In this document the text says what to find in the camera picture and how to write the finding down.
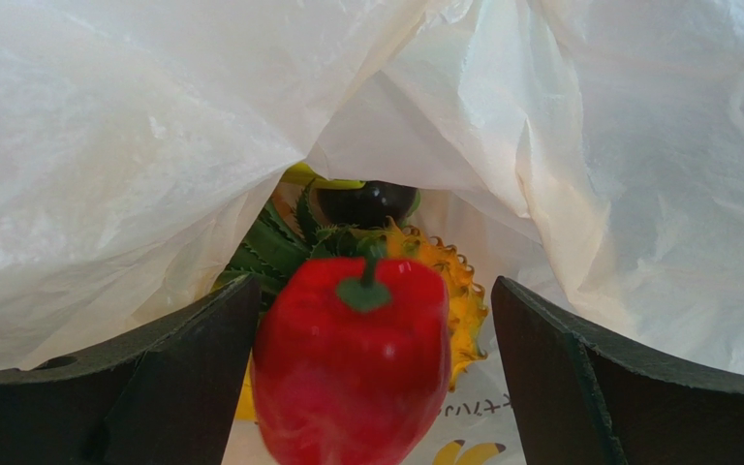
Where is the small pineapple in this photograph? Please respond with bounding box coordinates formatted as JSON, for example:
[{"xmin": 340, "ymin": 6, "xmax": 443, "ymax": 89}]
[{"xmin": 216, "ymin": 181, "xmax": 488, "ymax": 390}]

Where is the yellow banana bunch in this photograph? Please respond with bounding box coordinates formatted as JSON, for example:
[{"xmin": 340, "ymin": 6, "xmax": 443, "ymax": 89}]
[{"xmin": 281, "ymin": 163, "xmax": 365, "ymax": 190}]

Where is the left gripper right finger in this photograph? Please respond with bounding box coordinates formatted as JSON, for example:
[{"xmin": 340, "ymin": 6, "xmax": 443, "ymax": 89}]
[{"xmin": 491, "ymin": 277, "xmax": 744, "ymax": 464}]

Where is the translucent beige plastic bag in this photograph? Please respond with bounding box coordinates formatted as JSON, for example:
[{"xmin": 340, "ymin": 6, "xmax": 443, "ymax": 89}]
[{"xmin": 0, "ymin": 1, "xmax": 744, "ymax": 464}]

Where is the red bell pepper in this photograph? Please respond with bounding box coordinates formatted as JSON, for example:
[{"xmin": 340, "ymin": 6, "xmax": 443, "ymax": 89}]
[{"xmin": 250, "ymin": 257, "xmax": 451, "ymax": 464}]

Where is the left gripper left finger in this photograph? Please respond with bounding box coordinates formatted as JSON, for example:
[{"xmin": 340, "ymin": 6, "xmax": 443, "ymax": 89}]
[{"xmin": 0, "ymin": 278, "xmax": 261, "ymax": 464}]

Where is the dark purple mangosteen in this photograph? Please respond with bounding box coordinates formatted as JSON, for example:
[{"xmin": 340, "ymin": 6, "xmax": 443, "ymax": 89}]
[{"xmin": 316, "ymin": 181, "xmax": 419, "ymax": 229}]

